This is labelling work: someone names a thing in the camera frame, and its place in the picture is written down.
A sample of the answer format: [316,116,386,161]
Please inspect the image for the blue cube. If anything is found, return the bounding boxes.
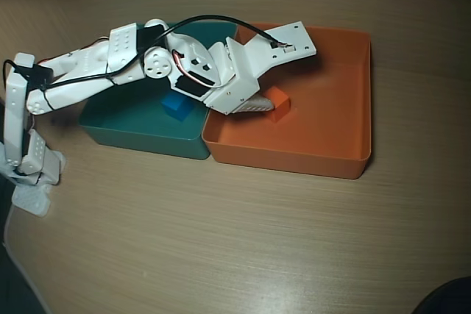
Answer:
[160,93,195,122]

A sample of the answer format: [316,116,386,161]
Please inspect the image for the red white black servo cable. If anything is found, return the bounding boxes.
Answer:
[172,50,222,89]

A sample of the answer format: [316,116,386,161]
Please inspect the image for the teal plastic box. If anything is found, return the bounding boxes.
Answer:
[77,21,237,161]

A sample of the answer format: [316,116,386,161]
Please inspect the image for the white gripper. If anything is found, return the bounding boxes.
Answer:
[167,30,277,116]

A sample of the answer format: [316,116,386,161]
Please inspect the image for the orange plastic box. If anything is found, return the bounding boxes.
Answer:
[202,22,372,180]

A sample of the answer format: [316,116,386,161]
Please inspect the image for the orange cube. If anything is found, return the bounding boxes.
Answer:
[263,85,291,124]

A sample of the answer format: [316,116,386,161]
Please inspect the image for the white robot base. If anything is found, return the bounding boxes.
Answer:
[12,183,52,217]

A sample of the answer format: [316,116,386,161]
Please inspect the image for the dark round object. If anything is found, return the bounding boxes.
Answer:
[414,276,471,314]

